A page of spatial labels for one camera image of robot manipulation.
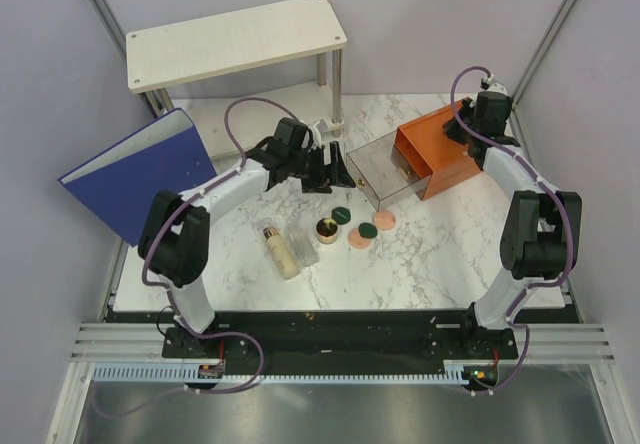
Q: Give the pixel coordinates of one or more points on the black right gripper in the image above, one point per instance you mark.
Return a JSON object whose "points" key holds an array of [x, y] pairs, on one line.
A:
{"points": [[450, 128]]}

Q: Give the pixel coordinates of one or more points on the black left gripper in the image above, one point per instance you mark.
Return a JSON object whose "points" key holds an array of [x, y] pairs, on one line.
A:
{"points": [[334, 173]]}

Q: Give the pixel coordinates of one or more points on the transparent drawer with gold knob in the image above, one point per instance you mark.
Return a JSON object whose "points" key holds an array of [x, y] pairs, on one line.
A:
{"points": [[383, 174]]}

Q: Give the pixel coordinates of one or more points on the orange drawer organizer box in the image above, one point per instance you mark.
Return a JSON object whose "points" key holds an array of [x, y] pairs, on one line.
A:
{"points": [[439, 162]]}

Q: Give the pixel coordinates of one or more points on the gold round jar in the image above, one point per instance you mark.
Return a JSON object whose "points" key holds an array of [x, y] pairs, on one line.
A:
{"points": [[326, 230]]}

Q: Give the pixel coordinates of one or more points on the clear lotion bottle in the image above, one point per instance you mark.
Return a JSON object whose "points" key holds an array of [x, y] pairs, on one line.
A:
{"points": [[301, 245]]}

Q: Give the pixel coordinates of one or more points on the cream foundation bottle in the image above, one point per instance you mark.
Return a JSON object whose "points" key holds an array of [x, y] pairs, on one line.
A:
{"points": [[278, 249]]}

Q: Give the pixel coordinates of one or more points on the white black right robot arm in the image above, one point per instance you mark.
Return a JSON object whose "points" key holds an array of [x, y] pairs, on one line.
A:
{"points": [[539, 242]]}

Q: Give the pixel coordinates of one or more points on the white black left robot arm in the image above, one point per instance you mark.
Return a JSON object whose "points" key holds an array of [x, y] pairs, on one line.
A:
{"points": [[174, 244]]}

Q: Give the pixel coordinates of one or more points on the white two-tier shelf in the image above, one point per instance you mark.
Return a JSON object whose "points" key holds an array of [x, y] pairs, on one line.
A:
{"points": [[236, 44]]}

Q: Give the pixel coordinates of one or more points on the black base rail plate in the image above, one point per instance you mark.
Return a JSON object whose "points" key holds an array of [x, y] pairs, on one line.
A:
{"points": [[353, 342]]}

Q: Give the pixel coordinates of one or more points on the blue ring binder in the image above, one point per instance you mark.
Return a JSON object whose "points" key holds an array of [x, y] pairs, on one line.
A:
{"points": [[119, 184]]}

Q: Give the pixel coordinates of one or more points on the light blue cable duct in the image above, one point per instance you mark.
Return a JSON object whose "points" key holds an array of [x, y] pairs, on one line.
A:
{"points": [[192, 373]]}

